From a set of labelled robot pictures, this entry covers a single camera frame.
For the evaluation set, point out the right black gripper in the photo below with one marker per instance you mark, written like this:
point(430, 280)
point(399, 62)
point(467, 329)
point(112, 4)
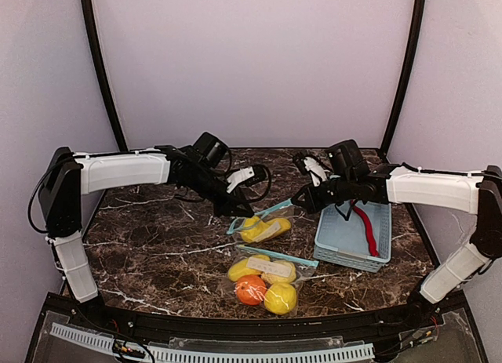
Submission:
point(314, 196)

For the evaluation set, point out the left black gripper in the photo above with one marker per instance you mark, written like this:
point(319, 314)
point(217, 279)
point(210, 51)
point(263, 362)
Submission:
point(226, 198)

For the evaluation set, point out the yellow fruit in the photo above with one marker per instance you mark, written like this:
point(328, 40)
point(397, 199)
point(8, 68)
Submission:
point(278, 226)

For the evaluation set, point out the yellow mango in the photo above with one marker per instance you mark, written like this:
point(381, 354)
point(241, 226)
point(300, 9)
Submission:
point(240, 269)

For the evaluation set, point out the clear zip bag blue zipper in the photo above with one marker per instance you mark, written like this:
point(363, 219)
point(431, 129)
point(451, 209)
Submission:
point(261, 259)

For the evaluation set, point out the pale yellow potato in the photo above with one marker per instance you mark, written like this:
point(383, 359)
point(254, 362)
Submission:
point(282, 271)

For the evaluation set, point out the orange fruit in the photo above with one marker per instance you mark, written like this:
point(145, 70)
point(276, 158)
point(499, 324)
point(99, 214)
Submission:
point(250, 290)

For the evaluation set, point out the round yellow lemon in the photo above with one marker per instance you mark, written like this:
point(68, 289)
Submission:
point(280, 298)

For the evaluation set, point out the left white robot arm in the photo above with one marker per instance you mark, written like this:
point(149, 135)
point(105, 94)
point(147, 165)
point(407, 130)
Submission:
point(72, 175)

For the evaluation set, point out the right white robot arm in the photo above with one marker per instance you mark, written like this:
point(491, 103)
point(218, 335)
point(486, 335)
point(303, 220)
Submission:
point(348, 177)

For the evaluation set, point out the light blue plastic basket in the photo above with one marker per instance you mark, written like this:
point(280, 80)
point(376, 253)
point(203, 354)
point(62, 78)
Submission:
point(343, 242)

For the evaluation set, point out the red chili pepper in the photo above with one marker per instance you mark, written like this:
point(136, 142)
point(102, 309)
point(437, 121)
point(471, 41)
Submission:
point(370, 239)

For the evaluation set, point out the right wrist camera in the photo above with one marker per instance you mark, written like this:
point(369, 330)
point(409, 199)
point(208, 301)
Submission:
point(308, 164)

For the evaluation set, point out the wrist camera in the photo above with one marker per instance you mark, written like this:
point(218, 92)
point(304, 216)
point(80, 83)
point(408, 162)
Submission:
point(248, 177)
point(308, 164)

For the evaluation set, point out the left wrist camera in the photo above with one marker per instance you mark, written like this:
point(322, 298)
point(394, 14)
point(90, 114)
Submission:
point(248, 177)

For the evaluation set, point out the black front table rail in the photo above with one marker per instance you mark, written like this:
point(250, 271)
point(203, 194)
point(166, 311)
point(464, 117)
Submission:
point(371, 325)

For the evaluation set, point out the slotted grey cable duct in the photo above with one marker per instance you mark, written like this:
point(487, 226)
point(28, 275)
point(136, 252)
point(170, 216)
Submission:
point(204, 350)

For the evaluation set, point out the black frame post right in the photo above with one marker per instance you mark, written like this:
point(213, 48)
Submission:
point(404, 77)

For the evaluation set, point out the black frame post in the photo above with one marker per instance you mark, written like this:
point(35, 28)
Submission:
point(91, 30)
point(404, 77)

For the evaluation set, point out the black frame post left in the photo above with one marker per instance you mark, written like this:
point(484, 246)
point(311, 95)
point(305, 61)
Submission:
point(91, 30)

